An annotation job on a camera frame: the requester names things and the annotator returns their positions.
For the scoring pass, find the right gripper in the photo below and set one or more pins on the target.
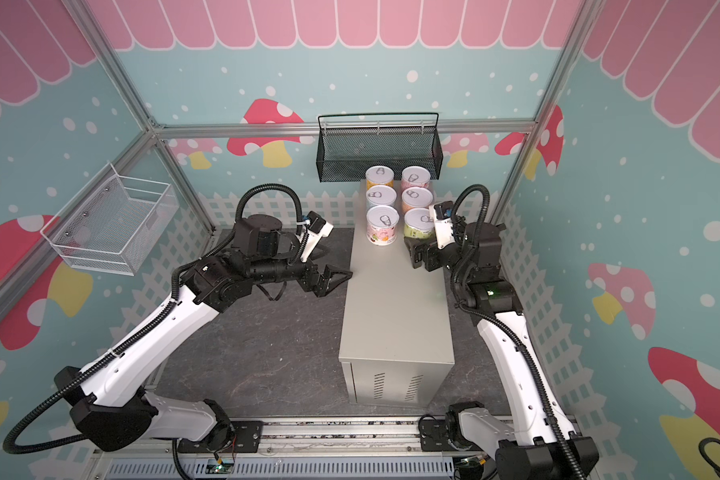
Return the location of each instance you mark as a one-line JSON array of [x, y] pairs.
[[428, 255]]

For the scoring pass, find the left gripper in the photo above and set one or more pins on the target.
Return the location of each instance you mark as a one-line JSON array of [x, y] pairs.
[[322, 287]]

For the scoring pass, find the green label can front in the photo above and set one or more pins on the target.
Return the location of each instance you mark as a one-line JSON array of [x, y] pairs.
[[418, 224]]

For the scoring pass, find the beige label can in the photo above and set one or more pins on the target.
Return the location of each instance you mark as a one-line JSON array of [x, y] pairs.
[[382, 224]]

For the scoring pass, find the orange label can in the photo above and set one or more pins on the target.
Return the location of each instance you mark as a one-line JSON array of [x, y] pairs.
[[416, 197]]

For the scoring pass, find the white lid can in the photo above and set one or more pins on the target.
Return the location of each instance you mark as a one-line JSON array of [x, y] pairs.
[[380, 195]]

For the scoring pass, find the pink label can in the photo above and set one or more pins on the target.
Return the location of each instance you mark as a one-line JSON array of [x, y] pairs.
[[415, 177]]

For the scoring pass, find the yellow label can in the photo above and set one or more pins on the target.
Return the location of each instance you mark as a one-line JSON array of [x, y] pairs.
[[379, 175]]

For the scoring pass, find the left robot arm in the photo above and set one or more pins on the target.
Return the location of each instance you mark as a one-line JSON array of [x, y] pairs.
[[271, 242]]

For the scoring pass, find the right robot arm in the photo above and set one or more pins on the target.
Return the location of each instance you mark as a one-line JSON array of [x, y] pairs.
[[510, 348]]

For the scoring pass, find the beige metal cabinet counter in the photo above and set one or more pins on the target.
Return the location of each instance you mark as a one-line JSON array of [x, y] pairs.
[[396, 345]]

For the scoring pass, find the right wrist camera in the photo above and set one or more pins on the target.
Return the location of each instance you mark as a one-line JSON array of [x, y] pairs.
[[449, 227]]

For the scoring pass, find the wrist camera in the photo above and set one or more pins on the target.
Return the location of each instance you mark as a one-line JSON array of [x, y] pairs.
[[317, 228], [449, 227]]

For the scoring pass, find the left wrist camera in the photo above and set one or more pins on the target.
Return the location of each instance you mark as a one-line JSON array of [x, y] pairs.
[[317, 228]]

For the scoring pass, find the black mesh wall basket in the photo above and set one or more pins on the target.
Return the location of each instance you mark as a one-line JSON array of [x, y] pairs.
[[349, 144]]

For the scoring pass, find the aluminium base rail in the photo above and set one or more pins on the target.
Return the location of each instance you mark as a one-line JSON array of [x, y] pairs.
[[291, 448]]

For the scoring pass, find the white wire wall basket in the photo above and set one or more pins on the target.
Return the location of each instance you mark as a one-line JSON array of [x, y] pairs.
[[112, 224]]

